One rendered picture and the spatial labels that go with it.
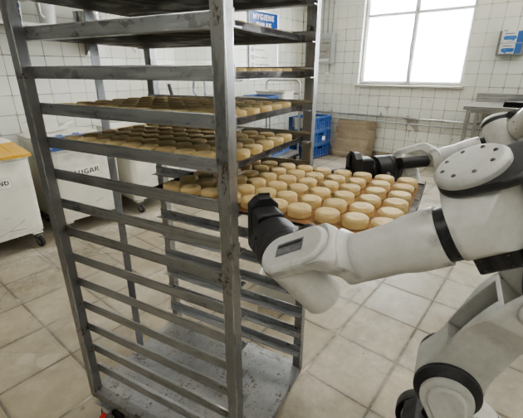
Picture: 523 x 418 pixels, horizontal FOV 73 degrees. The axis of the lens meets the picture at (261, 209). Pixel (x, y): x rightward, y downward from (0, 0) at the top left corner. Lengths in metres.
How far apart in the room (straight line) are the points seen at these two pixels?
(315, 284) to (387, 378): 1.28
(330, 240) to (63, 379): 1.58
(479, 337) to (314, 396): 0.88
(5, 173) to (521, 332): 2.80
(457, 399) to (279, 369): 0.74
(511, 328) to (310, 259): 0.51
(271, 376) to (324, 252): 1.07
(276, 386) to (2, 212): 2.20
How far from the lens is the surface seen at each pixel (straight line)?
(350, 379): 1.73
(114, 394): 1.53
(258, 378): 1.48
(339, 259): 0.46
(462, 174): 0.43
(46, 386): 1.89
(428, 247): 0.43
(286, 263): 0.48
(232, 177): 0.70
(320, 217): 0.70
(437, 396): 0.97
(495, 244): 0.44
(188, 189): 0.86
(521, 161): 0.44
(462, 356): 0.95
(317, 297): 0.53
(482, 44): 5.32
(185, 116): 0.77
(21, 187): 2.96
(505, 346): 0.92
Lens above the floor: 1.23
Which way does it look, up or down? 21 degrees down
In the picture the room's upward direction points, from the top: straight up
